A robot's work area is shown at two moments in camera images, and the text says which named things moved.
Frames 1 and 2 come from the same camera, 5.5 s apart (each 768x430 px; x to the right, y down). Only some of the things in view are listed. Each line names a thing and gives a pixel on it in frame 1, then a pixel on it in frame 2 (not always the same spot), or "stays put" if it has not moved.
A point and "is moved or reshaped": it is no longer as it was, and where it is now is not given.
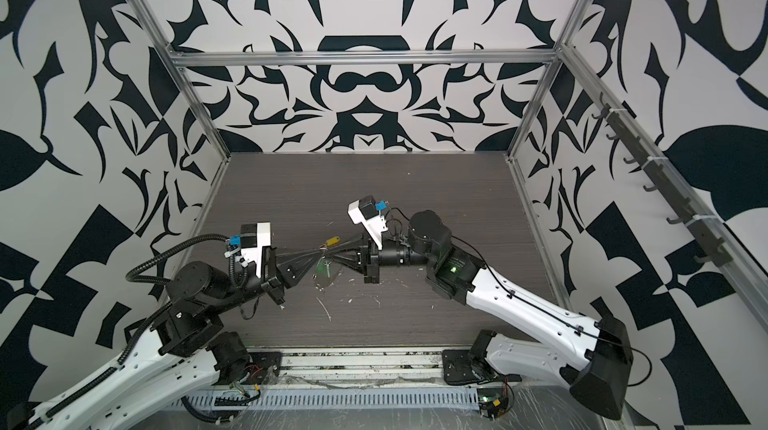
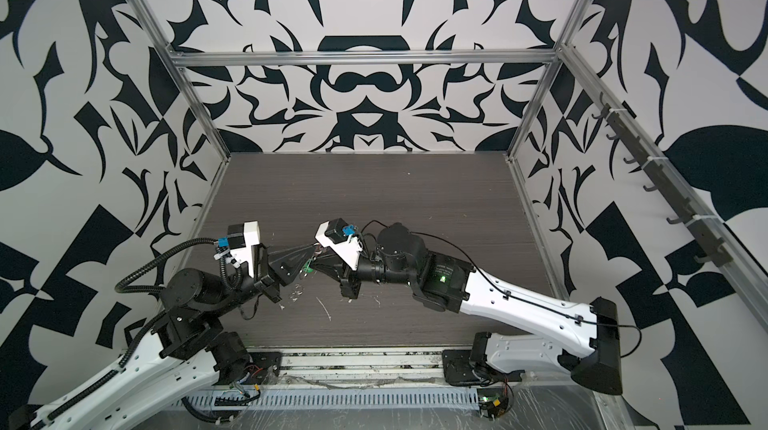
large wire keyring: [327, 270] is moved or reshaped
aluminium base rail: [362, 370] stays put
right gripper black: [356, 261] -> [347, 276]
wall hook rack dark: [712, 250] stays put
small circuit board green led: [492, 401] stays put
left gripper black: [275, 268] stays put
